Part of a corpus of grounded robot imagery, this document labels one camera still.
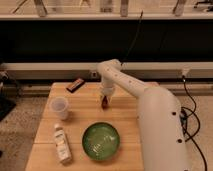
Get dark brown rectangular block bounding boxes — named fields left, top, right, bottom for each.
left=66, top=78, right=85, bottom=93

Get black cable on wall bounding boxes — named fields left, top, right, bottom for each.
left=119, top=10, right=145, bottom=66

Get white lotion bottle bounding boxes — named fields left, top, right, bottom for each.
left=54, top=124, right=72, bottom=164

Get green ceramic bowl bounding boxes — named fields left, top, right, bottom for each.
left=82, top=122, right=120, bottom=161

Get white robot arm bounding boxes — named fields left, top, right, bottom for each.
left=97, top=59, right=190, bottom=171

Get black floor cables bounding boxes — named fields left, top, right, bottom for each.
left=180, top=74, right=208, bottom=171

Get clear plastic cup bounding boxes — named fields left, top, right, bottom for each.
left=49, top=97, right=69, bottom=120

